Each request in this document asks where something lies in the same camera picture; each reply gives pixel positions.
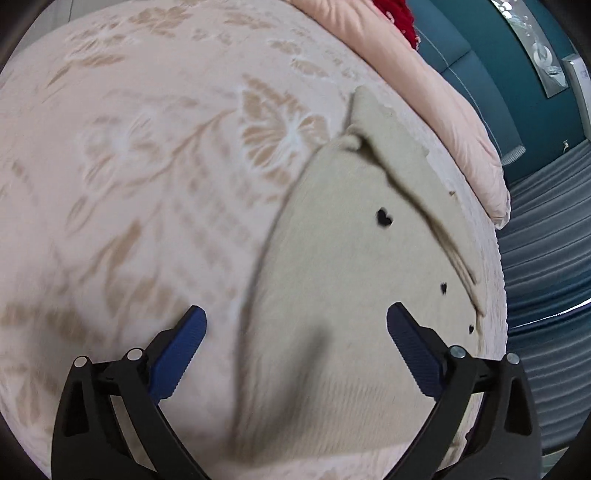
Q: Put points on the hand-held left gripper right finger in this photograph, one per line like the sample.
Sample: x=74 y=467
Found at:
x=415 y=353

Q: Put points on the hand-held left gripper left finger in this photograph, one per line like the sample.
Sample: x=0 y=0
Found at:
x=183 y=353

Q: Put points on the beige knit sweater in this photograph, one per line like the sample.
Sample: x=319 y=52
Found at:
x=346 y=300

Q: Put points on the pink butterfly blanket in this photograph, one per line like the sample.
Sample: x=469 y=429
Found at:
x=138 y=184

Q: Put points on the grey curtain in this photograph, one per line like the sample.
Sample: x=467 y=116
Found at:
x=549 y=240

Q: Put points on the pink duvet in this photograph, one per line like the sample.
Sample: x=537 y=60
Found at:
x=438 y=92

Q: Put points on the teal upholstered headboard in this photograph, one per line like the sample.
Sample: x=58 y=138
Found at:
x=457 y=50

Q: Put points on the red cloth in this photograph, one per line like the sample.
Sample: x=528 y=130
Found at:
x=399 y=16

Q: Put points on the silver wall decoration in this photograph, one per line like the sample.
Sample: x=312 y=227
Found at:
x=540 y=55

